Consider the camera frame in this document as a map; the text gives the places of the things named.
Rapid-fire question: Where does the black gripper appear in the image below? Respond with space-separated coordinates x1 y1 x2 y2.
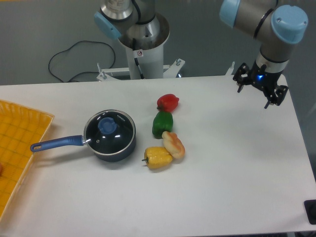
233 60 288 109

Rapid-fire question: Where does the glass lid blue knob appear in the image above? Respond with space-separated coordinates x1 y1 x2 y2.
84 110 136 156

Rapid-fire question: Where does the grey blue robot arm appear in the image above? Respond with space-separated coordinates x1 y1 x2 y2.
94 0 308 105

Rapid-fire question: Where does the red bell pepper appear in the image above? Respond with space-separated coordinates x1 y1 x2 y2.
157 94 179 113

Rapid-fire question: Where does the green bell pepper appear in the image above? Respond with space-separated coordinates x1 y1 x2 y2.
152 111 173 139

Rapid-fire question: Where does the yellow bell pepper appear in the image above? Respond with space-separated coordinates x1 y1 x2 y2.
142 147 173 169

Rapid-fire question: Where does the black corner object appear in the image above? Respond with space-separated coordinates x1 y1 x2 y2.
304 199 316 225

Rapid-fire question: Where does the yellow plastic basket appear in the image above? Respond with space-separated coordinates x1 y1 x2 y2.
0 100 55 218

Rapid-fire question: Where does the white bracket with bolt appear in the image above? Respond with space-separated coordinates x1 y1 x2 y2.
225 61 235 76

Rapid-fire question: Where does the black floor cable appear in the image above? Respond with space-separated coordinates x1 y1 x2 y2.
48 40 116 83

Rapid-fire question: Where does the blue saucepan with handle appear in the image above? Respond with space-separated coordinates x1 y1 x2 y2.
30 133 136 162

